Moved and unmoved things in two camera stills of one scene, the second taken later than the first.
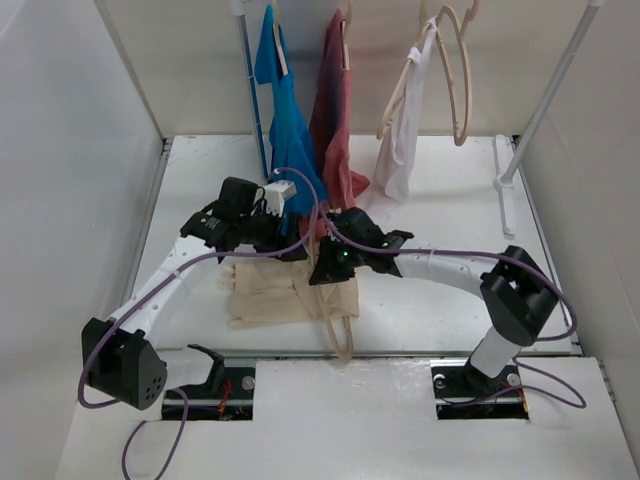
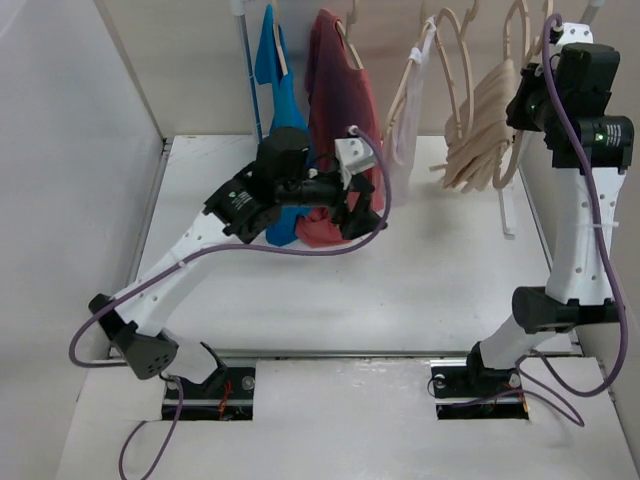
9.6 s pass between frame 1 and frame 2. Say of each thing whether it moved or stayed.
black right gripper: moved
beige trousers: moved
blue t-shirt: stayed
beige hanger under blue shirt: stayed
